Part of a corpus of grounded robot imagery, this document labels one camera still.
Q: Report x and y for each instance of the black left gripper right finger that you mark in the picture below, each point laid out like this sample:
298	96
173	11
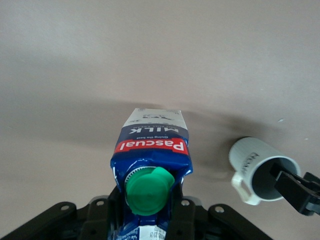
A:
185	215

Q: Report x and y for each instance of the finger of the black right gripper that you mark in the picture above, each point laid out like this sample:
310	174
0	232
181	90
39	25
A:
297	192
276	170

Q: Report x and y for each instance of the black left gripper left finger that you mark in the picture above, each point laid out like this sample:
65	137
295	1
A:
100	217

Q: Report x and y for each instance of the white mug grey inside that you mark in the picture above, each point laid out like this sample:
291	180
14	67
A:
252	157

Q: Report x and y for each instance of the blue Pascal milk carton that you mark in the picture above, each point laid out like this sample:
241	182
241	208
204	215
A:
150	147

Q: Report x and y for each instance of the green carton screw cap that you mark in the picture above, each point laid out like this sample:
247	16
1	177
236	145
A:
146	192

